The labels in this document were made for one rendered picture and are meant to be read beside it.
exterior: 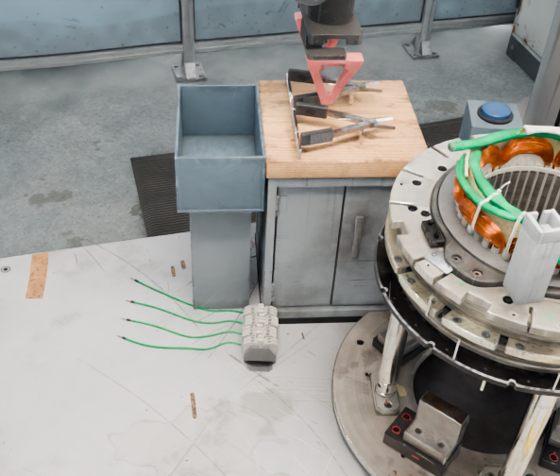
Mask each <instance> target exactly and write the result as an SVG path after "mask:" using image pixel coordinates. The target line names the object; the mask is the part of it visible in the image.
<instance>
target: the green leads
mask: <svg viewBox="0 0 560 476"><path fill-rule="evenodd" d="M131 279H132V280H134V279H133V278H131ZM134 281H136V282H138V283H140V284H141V285H144V286H146V287H148V288H150V289H152V290H154V291H157V292H159V293H161V294H164V295H166V296H168V297H170V298H173V299H175V300H177V301H180V302H182V303H185V304H187V305H190V306H192V307H194V306H193V304H191V303H188V302H186V301H183V300H181V299H178V298H176V297H172V296H170V295H168V294H166V293H164V292H162V291H160V290H158V289H155V288H153V287H151V286H149V285H147V284H145V283H142V282H140V281H138V280H136V279H135V280H134ZM126 301H129V302H130V303H135V304H140V305H144V306H147V307H151V308H154V309H158V310H161V311H164V312H167V313H168V314H171V315H175V316H178V317H181V318H183V319H186V320H189V321H192V322H195V323H200V324H220V323H226V322H233V323H238V324H243V322H241V321H236V320H223V321H217V322H203V321H197V320H193V319H190V318H187V317H184V316H182V315H179V314H175V313H172V312H169V311H167V310H164V309H162V308H159V307H156V306H152V305H149V304H145V303H141V302H137V301H134V300H126ZM196 308H197V309H200V310H203V311H207V312H213V313H221V312H234V313H239V314H243V313H244V312H242V311H236V310H209V309H204V308H201V307H196ZM121 319H125V320H126V321H130V322H135V323H140V324H145V325H148V326H152V327H156V328H159V329H162V330H165V331H167V332H171V333H174V334H177V335H180V336H183V337H188V338H205V337H212V336H216V335H220V334H224V333H236V334H241V335H242V333H241V332H238V331H221V332H219V333H215V334H209V335H202V336H190V335H185V334H181V333H178V332H175V331H171V330H168V329H166V328H163V327H160V326H157V325H154V324H150V323H146V322H142V321H137V320H132V319H129V318H121ZM117 336H119V337H122V339H125V340H128V341H130V342H132V343H135V344H138V345H142V346H146V347H150V348H156V349H194V350H210V349H216V348H218V347H221V346H223V345H226V344H233V345H237V346H241V344H240V343H236V342H224V343H221V344H219V345H216V346H214V347H211V348H189V347H161V346H152V345H148V344H144V343H140V342H137V341H134V340H131V339H129V338H126V337H125V336H120V335H117Z"/></svg>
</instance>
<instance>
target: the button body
mask: <svg viewBox="0 0 560 476"><path fill-rule="evenodd" d="M486 102H489V101H478V100H468V101H467V105H466V109H465V113H464V118H463V122H462V125H461V130H460V134H459V138H460V139H461V140H462V141H463V140H470V138H471V136H472V135H479V134H490V133H493V132H496V131H501V130H505V129H512V128H523V126H522V123H521V119H520V115H519V111H518V105H517V104H513V103H504V104H506V105H507V106H508V107H509V108H510V109H511V111H512V112H513V114H514V119H513V121H512V122H511V123H509V124H506V125H494V124H490V123H487V122H485V121H484V120H482V119H481V118H480V117H479V116H478V114H477V109H478V108H479V107H480V106H481V105H483V104H484V103H486Z"/></svg>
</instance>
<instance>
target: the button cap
mask: <svg viewBox="0 0 560 476"><path fill-rule="evenodd" d="M481 113H482V115H484V116H485V117H487V118H489V119H492V120H499V121H501V120H507V119H509V118H510V115H511V109H510V108H509V107H508V106H507V105H506V104H504V103H501V102H498V101H489V102H486V103H484V104H483V105H482V109H481Z"/></svg>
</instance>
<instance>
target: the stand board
mask: <svg viewBox="0 0 560 476"><path fill-rule="evenodd" d="M350 81H352V82H368V81H379V82H380V84H375V85H369V86H366V87H367V88H372V89H381V90H382V93H373V92H356V93H354V96H353V103H352V105H349V104H348V99H347V95H343V96H339V97H337V98H336V99H335V101H334V102H333V104H331V105H325V106H328V107H329V109H330V110H334V111H341V112H345V113H349V114H354V115H358V116H362V117H365V118H378V117H390V116H392V117H393V120H387V121H381V122H379V124H381V125H388V126H394V127H396V128H395V129H387V128H366V129H365V137H364V144H359V142H358V138H357V134H356V132H353V133H350V134H347V135H343V136H340V137H336V138H333V141H332V142H328V143H323V144H312V145H305V146H301V149H302V153H301V160H298V159H297V153H296V147H295V141H294V134H293V129H292V122H291V116H290V110H289V104H288V98H287V92H286V86H285V80H259V81H258V85H259V94H260V103H261V112H262V120H263V137H264V146H265V156H266V163H265V175H266V178H267V179H301V178H392V177H397V176H398V175H399V172H400V171H402V169H403V167H404V166H405V165H406V164H407V163H408V162H409V161H410V160H412V159H413V158H414V157H415V156H417V155H418V154H420V153H421V152H423V151H425V150H427V149H428V147H427V145H426V143H425V140H424V137H423V135H422V132H421V129H420V127H419V124H418V121H417V119H416V115H415V112H414V110H413V107H412V104H411V102H410V99H409V96H408V94H407V92H406V89H405V86H404V84H403V81H402V80H350ZM291 87H292V93H293V98H294V95H298V94H309V93H315V92H317V90H316V87H315V85H314V84H310V83H301V82H294V81H291ZM353 124H356V123H352V122H349V121H345V120H337V119H336V118H332V117H329V116H327V119H322V118H315V117H308V116H301V115H297V126H298V132H299V138H300V133H301V132H305V131H311V130H317V129H322V128H332V129H337V128H342V127H346V126H350V125H353Z"/></svg>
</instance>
